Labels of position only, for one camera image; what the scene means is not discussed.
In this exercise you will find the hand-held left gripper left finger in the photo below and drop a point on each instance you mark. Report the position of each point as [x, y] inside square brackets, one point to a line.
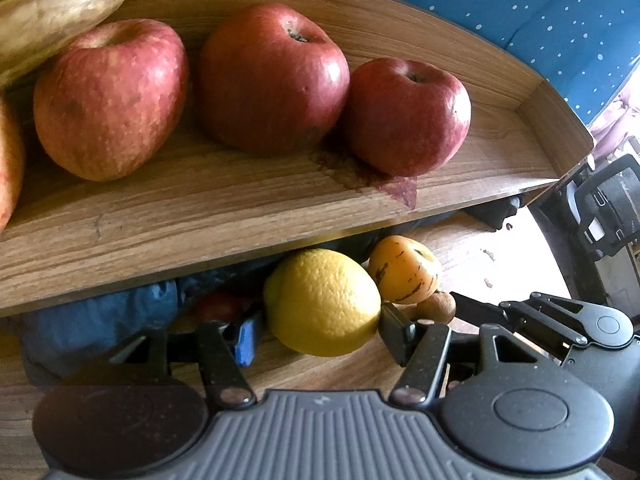
[245, 340]

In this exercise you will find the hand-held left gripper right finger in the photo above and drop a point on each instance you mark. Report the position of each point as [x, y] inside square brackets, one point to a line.
[395, 334]

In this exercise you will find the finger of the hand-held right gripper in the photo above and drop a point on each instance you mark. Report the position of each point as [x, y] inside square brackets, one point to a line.
[550, 320]

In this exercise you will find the yellow lemon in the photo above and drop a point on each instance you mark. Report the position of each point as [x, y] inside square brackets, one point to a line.
[322, 302]

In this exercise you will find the red cherry tomato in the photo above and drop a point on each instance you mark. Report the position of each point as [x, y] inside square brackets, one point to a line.
[220, 306]

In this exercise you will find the brown walnut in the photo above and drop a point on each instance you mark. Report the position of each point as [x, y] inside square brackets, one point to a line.
[437, 307]

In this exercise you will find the striped yellow pepino melon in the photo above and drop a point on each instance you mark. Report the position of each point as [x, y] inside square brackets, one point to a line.
[405, 270]

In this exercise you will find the black chair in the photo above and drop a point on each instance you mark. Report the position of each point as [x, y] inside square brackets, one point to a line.
[600, 210]

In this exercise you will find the wooden shelf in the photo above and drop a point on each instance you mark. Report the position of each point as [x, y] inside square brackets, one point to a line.
[200, 215]

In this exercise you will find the dark blue cloth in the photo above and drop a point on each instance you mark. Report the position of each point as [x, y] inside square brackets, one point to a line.
[100, 320]

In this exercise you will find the pink cloth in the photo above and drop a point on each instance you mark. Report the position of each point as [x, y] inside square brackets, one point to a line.
[617, 125]

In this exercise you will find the small dark red apple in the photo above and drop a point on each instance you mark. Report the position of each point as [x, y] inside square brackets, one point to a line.
[407, 117]

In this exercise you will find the large dark red apple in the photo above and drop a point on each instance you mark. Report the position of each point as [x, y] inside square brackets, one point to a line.
[272, 80]

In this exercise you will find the orange-red apple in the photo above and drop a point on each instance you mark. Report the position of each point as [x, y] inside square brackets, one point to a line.
[110, 100]

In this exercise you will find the pink-red striped apple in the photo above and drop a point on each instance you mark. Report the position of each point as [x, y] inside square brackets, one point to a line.
[7, 170]

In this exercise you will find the blue white-dotted cloth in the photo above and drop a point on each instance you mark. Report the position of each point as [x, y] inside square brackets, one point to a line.
[525, 15]

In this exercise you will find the ripe yellow banana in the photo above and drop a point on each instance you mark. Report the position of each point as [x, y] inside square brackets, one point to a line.
[55, 10]

